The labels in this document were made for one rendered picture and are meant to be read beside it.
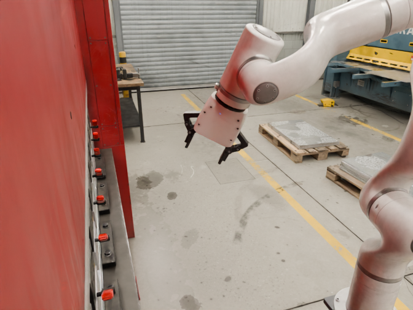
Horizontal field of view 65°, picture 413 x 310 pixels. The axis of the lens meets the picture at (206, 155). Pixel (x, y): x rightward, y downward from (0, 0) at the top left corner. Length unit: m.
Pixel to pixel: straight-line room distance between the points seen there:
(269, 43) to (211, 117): 0.20
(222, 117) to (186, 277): 2.01
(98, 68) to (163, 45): 5.64
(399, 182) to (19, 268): 0.87
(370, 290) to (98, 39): 2.07
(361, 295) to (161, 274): 1.81
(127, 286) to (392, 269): 0.91
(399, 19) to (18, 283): 0.71
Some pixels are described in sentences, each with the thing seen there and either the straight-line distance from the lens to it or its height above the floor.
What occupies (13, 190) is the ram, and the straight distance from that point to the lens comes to 0.27.
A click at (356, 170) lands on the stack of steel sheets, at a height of 0.24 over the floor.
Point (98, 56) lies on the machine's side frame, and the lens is 2.41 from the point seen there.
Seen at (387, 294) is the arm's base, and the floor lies 1.14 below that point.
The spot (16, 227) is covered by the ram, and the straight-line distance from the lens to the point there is 0.27.
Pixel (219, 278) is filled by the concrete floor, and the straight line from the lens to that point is 2.61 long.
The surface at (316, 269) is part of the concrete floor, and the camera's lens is 2.80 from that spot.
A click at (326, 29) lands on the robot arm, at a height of 1.81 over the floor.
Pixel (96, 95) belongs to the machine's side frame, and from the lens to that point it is 2.46.
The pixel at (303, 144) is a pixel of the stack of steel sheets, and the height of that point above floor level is 0.20.
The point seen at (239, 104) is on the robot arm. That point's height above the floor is 1.66.
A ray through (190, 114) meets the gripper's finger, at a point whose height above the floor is 1.62.
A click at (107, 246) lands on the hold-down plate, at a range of 1.53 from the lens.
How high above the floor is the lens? 1.85
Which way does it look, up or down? 24 degrees down
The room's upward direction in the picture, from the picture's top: straight up
